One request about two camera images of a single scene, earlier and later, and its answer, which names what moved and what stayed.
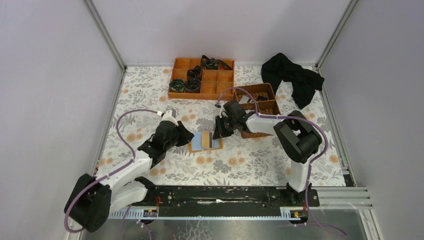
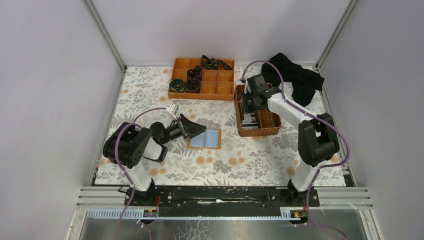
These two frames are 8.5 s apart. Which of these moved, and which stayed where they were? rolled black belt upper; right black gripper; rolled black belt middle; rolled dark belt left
Moved: right black gripper
Stayed: rolled dark belt left; rolled black belt middle; rolled black belt upper
